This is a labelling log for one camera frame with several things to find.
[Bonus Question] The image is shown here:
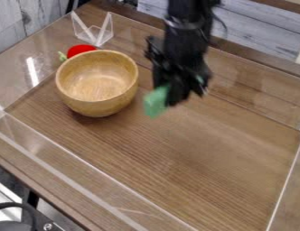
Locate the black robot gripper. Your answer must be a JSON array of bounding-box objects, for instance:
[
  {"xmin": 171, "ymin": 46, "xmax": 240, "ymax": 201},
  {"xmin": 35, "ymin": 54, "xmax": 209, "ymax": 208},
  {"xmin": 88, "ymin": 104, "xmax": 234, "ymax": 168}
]
[{"xmin": 145, "ymin": 22, "xmax": 213, "ymax": 106}]

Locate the green rectangular block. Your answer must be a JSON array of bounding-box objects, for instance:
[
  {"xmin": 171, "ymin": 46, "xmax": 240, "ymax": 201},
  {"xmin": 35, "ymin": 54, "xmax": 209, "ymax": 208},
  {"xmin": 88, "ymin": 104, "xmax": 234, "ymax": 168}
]
[{"xmin": 143, "ymin": 85, "xmax": 169, "ymax": 118}]

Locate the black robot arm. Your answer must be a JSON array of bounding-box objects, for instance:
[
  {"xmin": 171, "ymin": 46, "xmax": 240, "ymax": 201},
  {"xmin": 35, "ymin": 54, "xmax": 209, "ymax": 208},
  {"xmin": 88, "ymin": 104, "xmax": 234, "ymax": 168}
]
[{"xmin": 145, "ymin": 0, "xmax": 221, "ymax": 107}]

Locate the brown wooden bowl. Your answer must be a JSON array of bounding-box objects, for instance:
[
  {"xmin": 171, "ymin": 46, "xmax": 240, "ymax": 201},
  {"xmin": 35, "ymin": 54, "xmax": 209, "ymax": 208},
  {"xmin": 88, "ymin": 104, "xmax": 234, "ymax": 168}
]
[{"xmin": 55, "ymin": 50, "xmax": 139, "ymax": 117}]

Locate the red toy apple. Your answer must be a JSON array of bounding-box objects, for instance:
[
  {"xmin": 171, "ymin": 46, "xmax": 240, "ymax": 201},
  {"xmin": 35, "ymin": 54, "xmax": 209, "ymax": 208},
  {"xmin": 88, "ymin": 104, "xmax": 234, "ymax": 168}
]
[{"xmin": 58, "ymin": 44, "xmax": 97, "ymax": 61}]

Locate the clear acrylic corner bracket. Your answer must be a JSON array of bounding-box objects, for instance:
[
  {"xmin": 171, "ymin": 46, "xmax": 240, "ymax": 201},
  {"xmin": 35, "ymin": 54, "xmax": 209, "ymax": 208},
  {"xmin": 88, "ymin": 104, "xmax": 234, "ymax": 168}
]
[{"xmin": 70, "ymin": 12, "xmax": 114, "ymax": 47}]

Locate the clear acrylic tray wall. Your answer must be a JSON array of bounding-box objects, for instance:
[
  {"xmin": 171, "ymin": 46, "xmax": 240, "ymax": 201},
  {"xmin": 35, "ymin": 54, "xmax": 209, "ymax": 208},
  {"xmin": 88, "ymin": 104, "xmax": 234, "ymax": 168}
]
[{"xmin": 0, "ymin": 106, "xmax": 197, "ymax": 231}]

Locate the black table leg bracket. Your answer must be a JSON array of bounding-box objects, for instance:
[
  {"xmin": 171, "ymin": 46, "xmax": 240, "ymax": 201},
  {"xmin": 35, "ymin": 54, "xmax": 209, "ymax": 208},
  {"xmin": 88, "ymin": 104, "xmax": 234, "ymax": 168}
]
[{"xmin": 22, "ymin": 189, "xmax": 66, "ymax": 231}]

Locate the black cable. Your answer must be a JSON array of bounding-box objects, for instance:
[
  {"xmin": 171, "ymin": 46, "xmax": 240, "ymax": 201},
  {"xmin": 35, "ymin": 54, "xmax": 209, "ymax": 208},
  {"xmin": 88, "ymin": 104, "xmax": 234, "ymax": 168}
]
[{"xmin": 0, "ymin": 202, "xmax": 36, "ymax": 231}]

